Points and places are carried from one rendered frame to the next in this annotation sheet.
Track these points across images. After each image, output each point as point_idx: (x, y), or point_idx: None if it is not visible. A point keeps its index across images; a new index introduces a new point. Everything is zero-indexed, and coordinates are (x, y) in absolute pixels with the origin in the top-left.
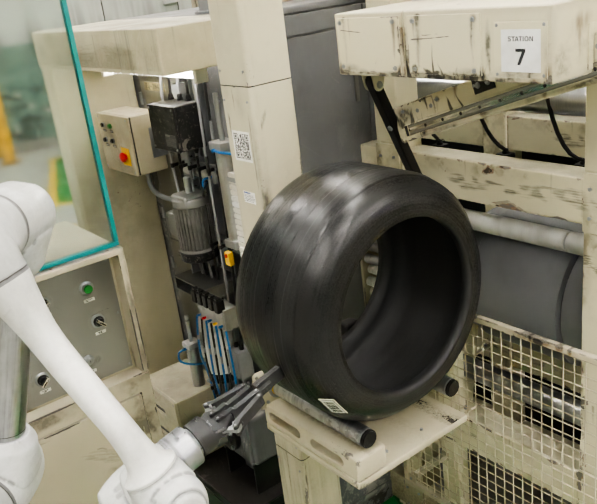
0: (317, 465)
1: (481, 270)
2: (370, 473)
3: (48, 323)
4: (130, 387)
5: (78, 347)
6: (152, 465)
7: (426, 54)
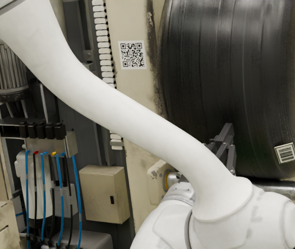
0: None
1: None
2: None
3: (71, 51)
4: None
5: None
6: (237, 185)
7: None
